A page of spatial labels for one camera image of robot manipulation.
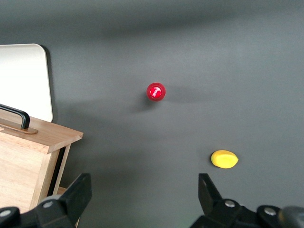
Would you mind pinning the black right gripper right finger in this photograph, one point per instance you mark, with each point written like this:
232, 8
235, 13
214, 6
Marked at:
213, 209

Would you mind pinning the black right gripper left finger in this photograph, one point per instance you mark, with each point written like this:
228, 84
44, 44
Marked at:
71, 204

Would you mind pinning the wooden drawer with inside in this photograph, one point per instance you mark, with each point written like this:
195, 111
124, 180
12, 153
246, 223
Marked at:
21, 166

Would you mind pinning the yellow lemon toy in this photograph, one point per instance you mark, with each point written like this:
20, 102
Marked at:
224, 159

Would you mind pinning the red bottle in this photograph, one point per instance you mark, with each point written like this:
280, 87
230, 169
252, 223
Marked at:
156, 92

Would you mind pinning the cream rectangular tray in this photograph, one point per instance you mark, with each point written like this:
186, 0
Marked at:
23, 78

